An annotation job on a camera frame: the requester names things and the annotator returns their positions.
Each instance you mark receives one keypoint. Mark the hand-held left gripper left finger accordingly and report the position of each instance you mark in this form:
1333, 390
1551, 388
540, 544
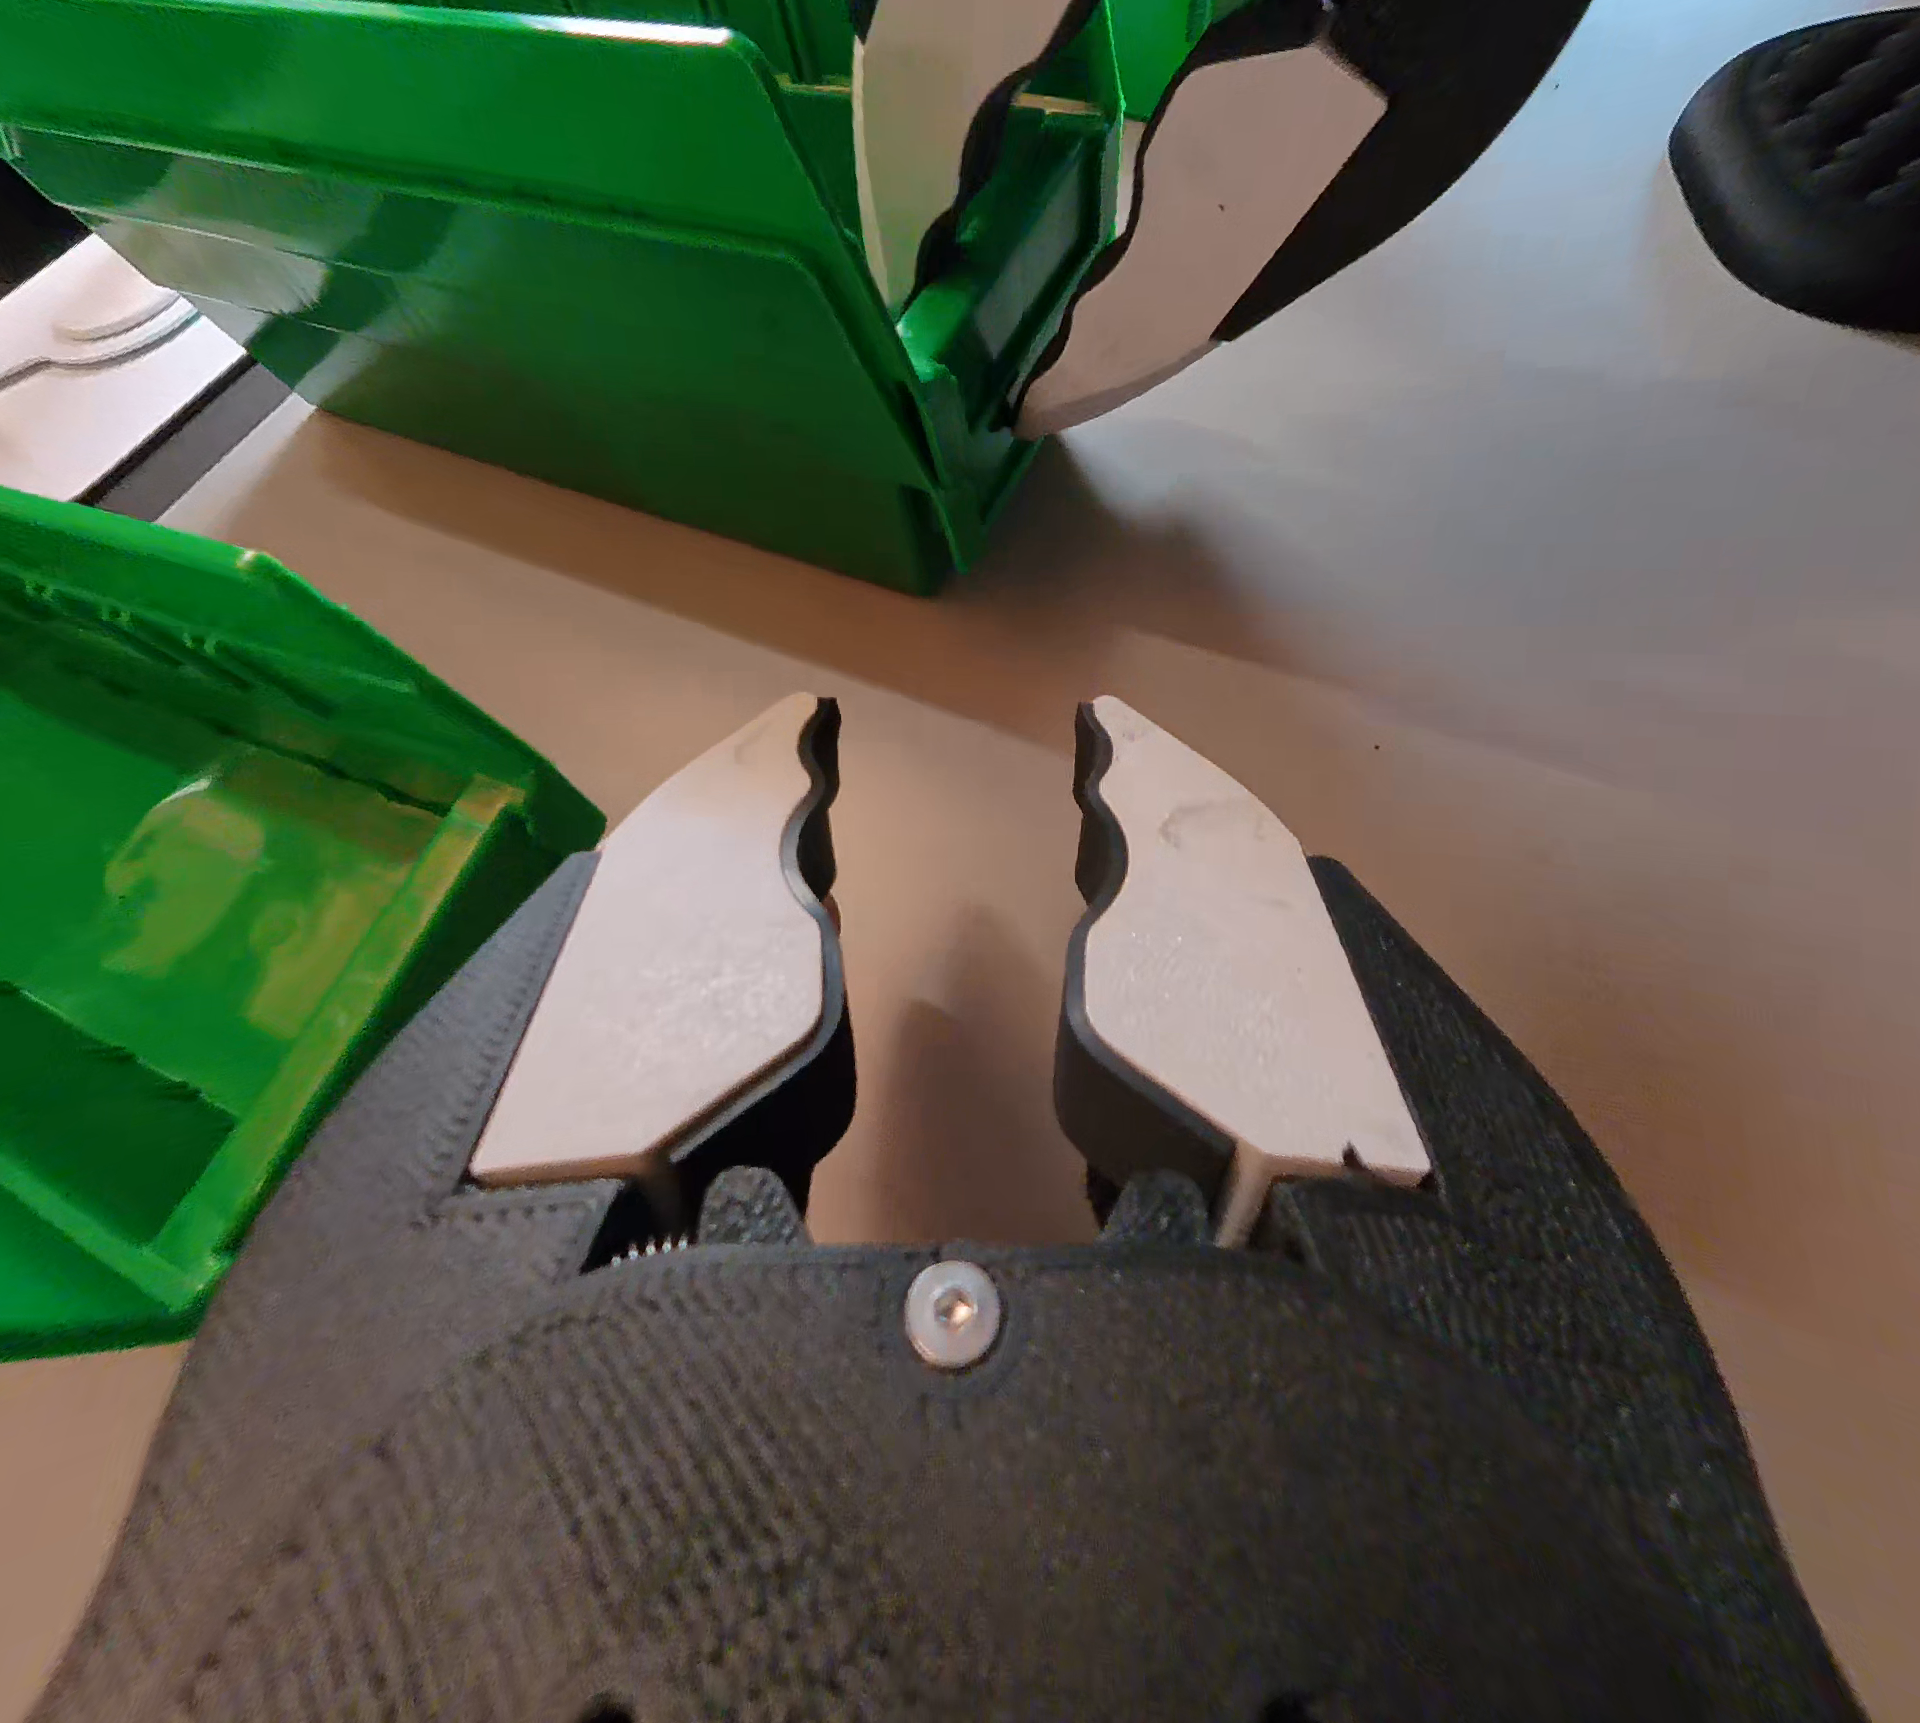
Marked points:
674, 974

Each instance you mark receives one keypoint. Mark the white sign stand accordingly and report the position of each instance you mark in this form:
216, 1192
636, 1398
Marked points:
75, 402

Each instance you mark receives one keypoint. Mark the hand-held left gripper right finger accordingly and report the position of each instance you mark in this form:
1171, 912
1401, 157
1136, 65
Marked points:
1239, 988

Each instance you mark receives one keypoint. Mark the green plastic bin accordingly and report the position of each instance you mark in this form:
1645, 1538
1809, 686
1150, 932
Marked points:
450, 103
674, 500
630, 312
224, 928

